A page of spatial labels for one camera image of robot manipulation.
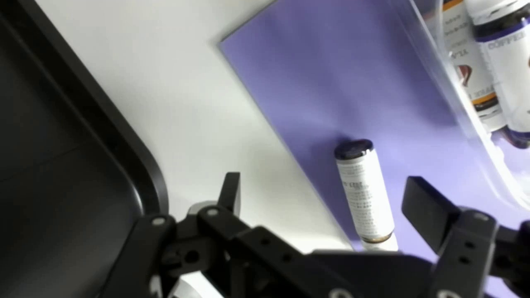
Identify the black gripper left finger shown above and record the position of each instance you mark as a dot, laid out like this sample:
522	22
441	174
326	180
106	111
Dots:
230	190

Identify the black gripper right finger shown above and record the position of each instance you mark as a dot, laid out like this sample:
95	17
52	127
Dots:
427	209

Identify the white vial with dark cap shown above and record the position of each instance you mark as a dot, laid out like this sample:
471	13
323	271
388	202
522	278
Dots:
365	195

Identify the clear plastic bowl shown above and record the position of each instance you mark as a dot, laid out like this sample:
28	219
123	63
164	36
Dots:
469	109

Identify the white vial with brown label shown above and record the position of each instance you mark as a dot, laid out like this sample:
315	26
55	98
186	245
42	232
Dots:
469	60

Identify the white vial with purple band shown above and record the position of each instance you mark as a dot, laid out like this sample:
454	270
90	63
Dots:
510	66

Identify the purple mat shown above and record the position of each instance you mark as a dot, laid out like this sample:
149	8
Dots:
358	93

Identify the black plastic bin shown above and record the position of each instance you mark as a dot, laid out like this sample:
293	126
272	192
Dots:
60	182

